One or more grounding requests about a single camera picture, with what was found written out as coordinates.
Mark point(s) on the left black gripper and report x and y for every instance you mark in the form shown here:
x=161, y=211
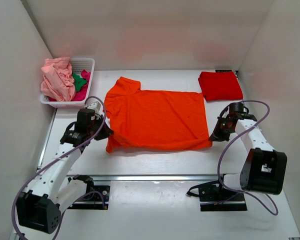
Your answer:
x=106, y=132

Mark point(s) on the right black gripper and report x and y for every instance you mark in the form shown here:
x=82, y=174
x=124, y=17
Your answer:
x=216, y=135

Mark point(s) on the orange t shirt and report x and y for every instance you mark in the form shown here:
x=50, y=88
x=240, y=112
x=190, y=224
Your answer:
x=156, y=120

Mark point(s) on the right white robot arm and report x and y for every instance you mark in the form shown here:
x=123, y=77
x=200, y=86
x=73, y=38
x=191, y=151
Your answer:
x=264, y=168

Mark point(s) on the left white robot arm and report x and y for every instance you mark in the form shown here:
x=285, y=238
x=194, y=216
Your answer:
x=42, y=202

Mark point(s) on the folded red t shirt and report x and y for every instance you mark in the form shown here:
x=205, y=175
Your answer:
x=220, y=86

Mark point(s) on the magenta t shirt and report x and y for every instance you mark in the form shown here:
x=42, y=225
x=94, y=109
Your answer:
x=80, y=96

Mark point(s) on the green t shirt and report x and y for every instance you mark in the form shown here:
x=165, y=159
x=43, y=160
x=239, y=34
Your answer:
x=79, y=82

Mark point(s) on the pink t shirt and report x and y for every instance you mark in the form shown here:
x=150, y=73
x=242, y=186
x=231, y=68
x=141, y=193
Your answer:
x=58, y=82

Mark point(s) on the white plastic basket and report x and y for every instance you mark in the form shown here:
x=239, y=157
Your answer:
x=78, y=65

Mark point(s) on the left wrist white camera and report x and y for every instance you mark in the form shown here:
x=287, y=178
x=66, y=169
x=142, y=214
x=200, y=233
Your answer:
x=95, y=109

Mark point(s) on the black bracket at wall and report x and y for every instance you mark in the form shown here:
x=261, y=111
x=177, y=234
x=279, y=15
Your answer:
x=223, y=70

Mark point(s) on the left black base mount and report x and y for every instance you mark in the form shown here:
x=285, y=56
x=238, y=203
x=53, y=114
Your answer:
x=90, y=195

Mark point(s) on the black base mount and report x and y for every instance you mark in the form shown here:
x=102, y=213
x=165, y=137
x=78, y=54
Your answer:
x=213, y=197
x=90, y=195

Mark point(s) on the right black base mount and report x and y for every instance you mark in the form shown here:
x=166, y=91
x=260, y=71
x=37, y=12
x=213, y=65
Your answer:
x=213, y=197

